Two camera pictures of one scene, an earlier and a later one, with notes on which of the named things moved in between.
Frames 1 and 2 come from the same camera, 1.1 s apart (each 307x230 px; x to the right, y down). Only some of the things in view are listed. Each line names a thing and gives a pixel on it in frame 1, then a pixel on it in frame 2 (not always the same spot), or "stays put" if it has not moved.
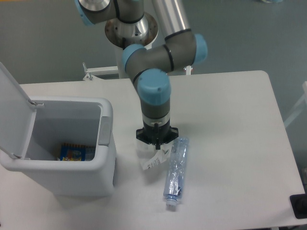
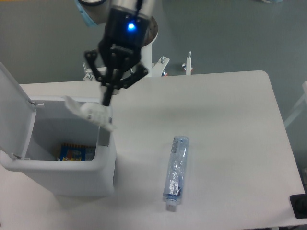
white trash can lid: (17, 115) stays put
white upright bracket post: (188, 68) stays put
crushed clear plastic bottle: (174, 180) stays put
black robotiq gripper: (157, 135) to (125, 34)
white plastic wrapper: (159, 156) to (97, 113)
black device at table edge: (299, 204) stays put
